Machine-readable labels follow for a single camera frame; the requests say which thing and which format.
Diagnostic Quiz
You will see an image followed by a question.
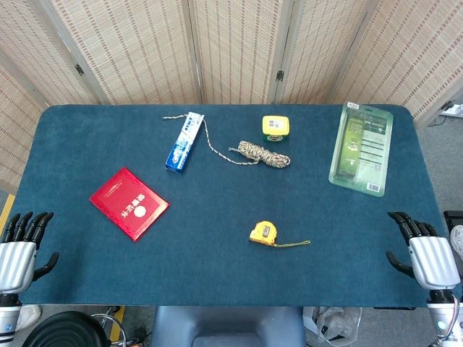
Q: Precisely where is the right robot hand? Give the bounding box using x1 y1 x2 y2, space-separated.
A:
385 211 462 291

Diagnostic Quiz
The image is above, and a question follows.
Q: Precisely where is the green blister pack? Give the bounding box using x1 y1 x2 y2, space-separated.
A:
328 102 394 198

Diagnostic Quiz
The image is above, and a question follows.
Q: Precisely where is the blue toothpaste box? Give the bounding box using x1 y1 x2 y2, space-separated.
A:
165 111 205 174

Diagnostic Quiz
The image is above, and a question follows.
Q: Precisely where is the white power strip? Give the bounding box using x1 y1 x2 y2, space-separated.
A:
439 103 463 118

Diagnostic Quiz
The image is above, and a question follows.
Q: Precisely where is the blue table cloth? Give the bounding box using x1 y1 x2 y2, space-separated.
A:
0 103 454 309

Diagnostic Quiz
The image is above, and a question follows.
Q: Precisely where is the red certificate booklet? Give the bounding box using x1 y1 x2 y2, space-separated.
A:
88 166 171 243

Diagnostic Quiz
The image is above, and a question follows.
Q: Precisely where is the yellow tape measure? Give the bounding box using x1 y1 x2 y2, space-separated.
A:
248 220 311 249

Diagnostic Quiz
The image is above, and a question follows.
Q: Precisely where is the yellow lidded small box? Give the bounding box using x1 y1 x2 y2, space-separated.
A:
261 115 291 143

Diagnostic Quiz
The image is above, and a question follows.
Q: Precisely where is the braided multicolour rope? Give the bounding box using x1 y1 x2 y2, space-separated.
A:
162 114 292 170

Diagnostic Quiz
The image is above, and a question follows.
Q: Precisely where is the white sneaker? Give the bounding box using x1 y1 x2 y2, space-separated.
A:
449 224 463 260

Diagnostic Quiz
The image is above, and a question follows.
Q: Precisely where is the black box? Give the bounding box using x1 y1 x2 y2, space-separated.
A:
443 210 463 236

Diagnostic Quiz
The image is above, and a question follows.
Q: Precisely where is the clear plastic bag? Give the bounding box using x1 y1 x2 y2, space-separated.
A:
302 306 363 343

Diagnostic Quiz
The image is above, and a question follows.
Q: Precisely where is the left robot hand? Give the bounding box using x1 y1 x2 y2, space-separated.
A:
0 211 60 294

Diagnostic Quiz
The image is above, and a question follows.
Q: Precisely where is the bamboo folding screen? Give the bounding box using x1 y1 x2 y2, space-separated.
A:
0 0 463 192

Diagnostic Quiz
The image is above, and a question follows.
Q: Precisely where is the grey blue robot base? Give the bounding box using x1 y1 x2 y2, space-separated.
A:
150 305 307 347

